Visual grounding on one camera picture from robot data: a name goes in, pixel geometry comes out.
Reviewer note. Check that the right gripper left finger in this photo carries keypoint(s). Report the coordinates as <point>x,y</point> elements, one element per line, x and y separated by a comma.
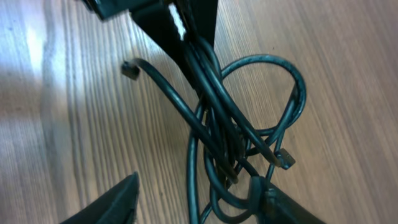
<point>118,205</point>

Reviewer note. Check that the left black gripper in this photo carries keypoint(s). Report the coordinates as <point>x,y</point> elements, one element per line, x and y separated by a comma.
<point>155,19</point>

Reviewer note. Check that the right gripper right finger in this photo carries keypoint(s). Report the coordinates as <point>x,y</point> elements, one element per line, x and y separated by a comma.
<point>271,205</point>

